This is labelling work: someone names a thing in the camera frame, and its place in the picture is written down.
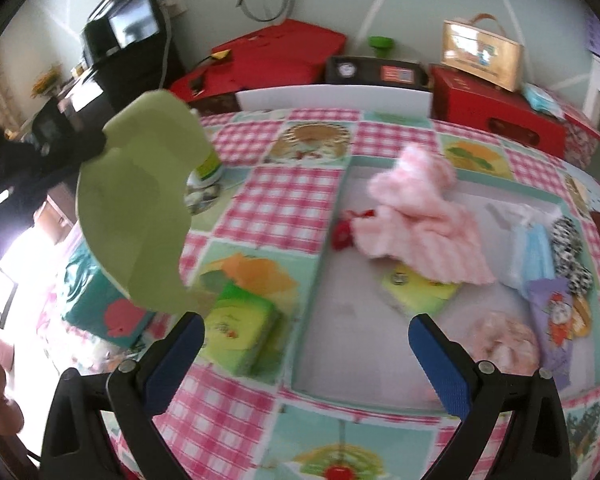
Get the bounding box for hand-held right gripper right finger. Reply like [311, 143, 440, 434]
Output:
[408, 313, 573, 480]

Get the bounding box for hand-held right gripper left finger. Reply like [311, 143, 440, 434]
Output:
[40, 313, 206, 480]

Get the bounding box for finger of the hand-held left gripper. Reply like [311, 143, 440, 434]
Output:
[40, 130, 109, 181]

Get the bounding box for pink white fluffy cloth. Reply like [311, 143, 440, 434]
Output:
[467, 311, 540, 377]

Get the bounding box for green tissue pack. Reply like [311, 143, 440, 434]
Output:
[199, 282, 284, 377]
[382, 264, 461, 319]

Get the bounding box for yellow-green cloth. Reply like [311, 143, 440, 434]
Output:
[74, 88, 225, 317]

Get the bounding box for white tray teal rim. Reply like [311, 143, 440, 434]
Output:
[290, 156, 600, 414]

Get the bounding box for purple cartoon packet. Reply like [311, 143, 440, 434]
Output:
[527, 275, 576, 389]

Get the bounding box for blue face mask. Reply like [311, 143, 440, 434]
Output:
[500, 220, 556, 292]

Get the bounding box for pink striped fluffy scarf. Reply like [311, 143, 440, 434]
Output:
[352, 142, 496, 287]

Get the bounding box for round orange slice toy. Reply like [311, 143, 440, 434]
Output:
[570, 292, 595, 344]

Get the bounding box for red yarn bow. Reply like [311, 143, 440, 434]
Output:
[331, 208, 376, 252]

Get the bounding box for leopard print plush cloth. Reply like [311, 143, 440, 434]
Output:
[549, 215, 595, 295]

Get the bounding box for yellow flowers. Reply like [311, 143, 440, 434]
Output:
[30, 64, 64, 99]

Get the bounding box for black cabinet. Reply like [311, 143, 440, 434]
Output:
[35, 35, 186, 161]

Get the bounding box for white plastic bottle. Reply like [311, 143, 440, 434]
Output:
[187, 144, 225, 187]

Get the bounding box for black monitor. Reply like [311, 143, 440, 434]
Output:
[82, 0, 164, 66]

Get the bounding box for dark floral box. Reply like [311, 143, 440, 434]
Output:
[192, 92, 241, 116]

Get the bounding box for pink checked tablecloth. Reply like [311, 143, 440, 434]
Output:
[40, 107, 600, 480]

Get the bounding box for large red box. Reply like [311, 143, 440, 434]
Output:
[168, 18, 349, 104]

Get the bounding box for white board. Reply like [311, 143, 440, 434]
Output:
[234, 84, 431, 119]

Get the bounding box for small red box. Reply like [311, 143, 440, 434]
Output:
[429, 63, 567, 159]

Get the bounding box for red patterned basket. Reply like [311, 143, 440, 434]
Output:
[562, 102, 600, 169]

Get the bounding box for wet wipes pack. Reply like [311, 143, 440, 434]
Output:
[523, 82, 566, 119]

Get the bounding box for black box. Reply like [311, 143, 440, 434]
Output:
[325, 54, 431, 89]

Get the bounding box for green knob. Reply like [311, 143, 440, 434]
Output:
[368, 35, 396, 59]

